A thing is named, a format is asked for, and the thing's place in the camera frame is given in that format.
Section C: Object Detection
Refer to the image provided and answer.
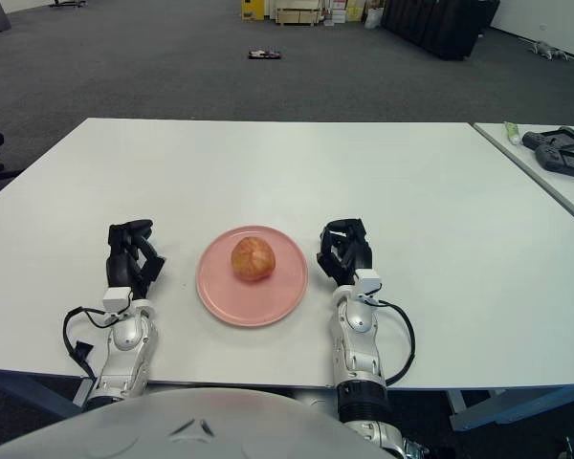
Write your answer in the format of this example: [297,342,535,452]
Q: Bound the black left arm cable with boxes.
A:
[62,305,115,383]

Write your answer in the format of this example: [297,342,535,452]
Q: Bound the black curtain partition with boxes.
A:
[380,0,501,61]

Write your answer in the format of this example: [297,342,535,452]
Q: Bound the black handheld controller with antennas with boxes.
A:
[520,125,574,152]

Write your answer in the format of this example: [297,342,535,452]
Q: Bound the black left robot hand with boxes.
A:
[105,218,167,301]

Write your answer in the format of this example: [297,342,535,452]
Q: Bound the grey robot torso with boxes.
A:
[0,386,398,459]

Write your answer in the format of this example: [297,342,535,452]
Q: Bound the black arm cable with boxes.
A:
[62,305,115,383]
[367,298,416,386]

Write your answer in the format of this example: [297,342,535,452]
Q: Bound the yellow box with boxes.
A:
[241,0,267,21]

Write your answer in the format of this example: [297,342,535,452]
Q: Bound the white wrist module box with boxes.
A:
[354,268,382,295]
[102,285,131,311]

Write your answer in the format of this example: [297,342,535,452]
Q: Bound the white left wrist module box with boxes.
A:
[102,285,131,311]

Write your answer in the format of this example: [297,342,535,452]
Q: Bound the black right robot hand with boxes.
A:
[315,217,374,289]

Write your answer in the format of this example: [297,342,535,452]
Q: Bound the white right wrist module box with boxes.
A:
[354,268,382,295]

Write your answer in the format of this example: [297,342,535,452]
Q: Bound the stacked white cartons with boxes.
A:
[322,0,367,25]

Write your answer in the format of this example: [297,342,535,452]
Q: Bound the pink round plate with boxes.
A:
[196,225,310,328]

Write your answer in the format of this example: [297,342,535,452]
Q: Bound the wooden crate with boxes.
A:
[273,7,324,26]

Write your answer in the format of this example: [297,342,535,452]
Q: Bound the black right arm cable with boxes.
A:
[367,298,416,386]

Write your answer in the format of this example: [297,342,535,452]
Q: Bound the red yellow apple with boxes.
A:
[231,236,276,282]

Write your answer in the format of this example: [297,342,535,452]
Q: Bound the grey quadruped robot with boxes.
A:
[528,40,568,61]

